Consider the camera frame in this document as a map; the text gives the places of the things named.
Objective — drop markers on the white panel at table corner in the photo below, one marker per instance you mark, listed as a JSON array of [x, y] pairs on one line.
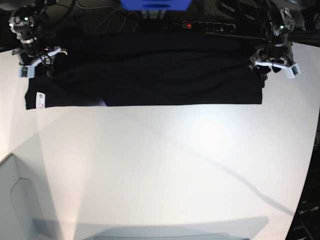
[[26, 207]]

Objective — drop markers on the black T-shirt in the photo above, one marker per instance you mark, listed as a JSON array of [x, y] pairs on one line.
[[149, 69]]

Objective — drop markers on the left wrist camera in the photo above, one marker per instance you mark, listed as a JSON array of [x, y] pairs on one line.
[[292, 71]]

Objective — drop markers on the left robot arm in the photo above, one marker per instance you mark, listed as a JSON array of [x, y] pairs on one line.
[[265, 25]]

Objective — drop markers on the white garment label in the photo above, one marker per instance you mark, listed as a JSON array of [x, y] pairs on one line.
[[40, 100]]

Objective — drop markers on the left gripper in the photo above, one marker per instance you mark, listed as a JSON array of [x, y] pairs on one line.
[[278, 49]]

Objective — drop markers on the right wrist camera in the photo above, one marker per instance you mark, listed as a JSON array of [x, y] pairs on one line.
[[26, 72]]

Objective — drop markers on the black power strip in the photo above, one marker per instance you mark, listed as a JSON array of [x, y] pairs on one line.
[[204, 26]]

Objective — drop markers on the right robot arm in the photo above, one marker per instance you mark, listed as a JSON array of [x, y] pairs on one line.
[[44, 30]]

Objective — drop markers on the blue plastic mount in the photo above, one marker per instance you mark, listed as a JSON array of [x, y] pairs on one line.
[[167, 5]]

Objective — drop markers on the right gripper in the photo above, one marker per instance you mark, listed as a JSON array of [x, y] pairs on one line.
[[24, 22]]

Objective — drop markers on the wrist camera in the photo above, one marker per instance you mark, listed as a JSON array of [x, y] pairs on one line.
[[292, 71], [26, 72]]

